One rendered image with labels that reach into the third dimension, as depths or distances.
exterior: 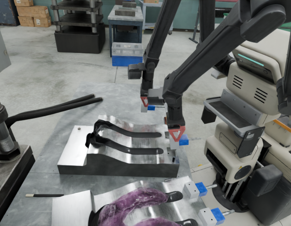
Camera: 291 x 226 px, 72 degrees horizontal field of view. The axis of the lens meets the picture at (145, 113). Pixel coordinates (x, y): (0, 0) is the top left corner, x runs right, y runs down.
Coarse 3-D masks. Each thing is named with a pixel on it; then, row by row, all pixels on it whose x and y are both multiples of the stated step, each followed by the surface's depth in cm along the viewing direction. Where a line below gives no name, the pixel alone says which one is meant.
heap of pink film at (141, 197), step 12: (132, 192) 66; (144, 192) 67; (156, 192) 69; (108, 204) 67; (120, 204) 64; (132, 204) 64; (144, 204) 65; (156, 204) 66; (108, 216) 61; (120, 216) 62
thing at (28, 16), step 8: (16, 0) 572; (24, 0) 572; (32, 0) 597; (24, 8) 585; (32, 8) 586; (40, 8) 587; (24, 16) 596; (32, 16) 597; (40, 16) 598; (48, 16) 617; (24, 24) 607; (32, 24) 608; (40, 24) 611; (48, 24) 616
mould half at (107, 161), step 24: (120, 120) 100; (72, 144) 91; (96, 144) 81; (144, 144) 90; (168, 144) 91; (72, 168) 82; (96, 168) 83; (120, 168) 83; (144, 168) 83; (168, 168) 83
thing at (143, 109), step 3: (141, 102) 106; (147, 102) 106; (141, 105) 105; (150, 105) 106; (153, 105) 106; (156, 105) 108; (159, 105) 108; (141, 108) 106; (144, 108) 106; (147, 108) 106; (150, 108) 107; (153, 108) 107; (141, 111) 107; (144, 111) 107; (147, 111) 107
